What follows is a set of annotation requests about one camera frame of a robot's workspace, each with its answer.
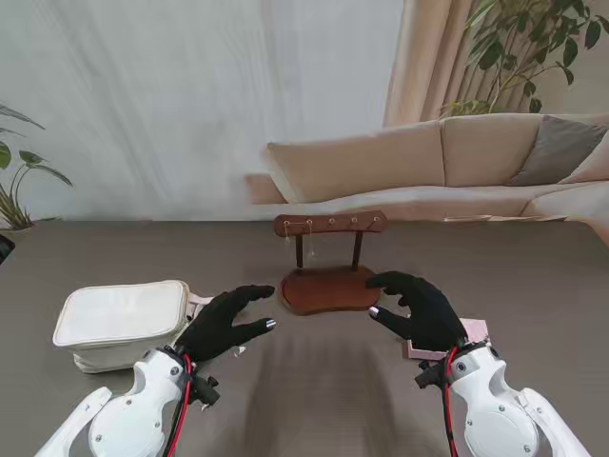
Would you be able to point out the grey sofa cushion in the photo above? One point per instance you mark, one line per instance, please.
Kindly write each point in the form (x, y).
(556, 152)

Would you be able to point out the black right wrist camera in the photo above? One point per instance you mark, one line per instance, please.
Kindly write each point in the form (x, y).
(430, 376)

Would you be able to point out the dark wooden jewelry stand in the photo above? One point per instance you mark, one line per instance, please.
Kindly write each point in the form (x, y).
(328, 295)

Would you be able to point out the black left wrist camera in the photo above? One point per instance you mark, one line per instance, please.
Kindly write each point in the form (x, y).
(207, 388)

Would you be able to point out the beige sofa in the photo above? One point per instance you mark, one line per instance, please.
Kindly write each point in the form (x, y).
(357, 162)

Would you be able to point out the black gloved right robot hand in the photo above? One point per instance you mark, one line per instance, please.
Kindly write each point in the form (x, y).
(428, 314)

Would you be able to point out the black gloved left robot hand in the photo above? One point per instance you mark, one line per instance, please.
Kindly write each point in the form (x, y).
(214, 323)

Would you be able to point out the beige curtain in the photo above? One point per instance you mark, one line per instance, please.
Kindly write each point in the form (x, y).
(428, 57)

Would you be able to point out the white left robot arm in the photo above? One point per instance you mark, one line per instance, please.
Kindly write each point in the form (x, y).
(133, 414)

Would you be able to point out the black device at table edge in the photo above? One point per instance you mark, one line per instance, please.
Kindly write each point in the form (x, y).
(5, 250)

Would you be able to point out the tall dark-leaved plant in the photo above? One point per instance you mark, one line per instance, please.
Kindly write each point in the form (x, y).
(492, 54)

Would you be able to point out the white zippered cosmetic bag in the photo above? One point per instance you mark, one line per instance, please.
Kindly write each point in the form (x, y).
(119, 314)

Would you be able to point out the broad-leaved green potted plant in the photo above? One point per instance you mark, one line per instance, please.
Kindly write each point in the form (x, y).
(35, 158)

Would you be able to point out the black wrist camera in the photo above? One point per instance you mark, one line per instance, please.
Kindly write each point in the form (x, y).
(207, 388)
(430, 376)

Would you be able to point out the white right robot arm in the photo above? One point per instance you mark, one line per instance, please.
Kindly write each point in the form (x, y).
(499, 409)

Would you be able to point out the pink floral jewelry box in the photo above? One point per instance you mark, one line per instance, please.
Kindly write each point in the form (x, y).
(476, 329)

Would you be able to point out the white sheer curtain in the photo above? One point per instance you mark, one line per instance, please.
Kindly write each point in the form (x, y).
(190, 95)

